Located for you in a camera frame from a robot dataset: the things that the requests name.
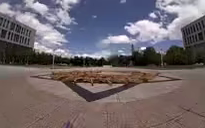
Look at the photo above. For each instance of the row of trees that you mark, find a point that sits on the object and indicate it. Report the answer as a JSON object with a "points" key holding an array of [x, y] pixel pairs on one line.
{"points": [[176, 56]]}

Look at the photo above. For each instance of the grey building with window grid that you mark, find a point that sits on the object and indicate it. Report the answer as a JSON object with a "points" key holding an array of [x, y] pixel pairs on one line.
{"points": [[6, 31], [200, 31]]}

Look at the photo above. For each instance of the grey stone slab plaza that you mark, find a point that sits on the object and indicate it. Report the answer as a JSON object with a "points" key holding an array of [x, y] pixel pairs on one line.
{"points": [[23, 100]]}

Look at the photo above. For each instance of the pole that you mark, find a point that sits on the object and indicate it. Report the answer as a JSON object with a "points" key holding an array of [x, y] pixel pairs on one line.
{"points": [[53, 60], [161, 59]]}

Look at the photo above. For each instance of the brown star-shaped planting bed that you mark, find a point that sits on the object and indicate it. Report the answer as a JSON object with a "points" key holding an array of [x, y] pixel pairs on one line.
{"points": [[100, 77]]}

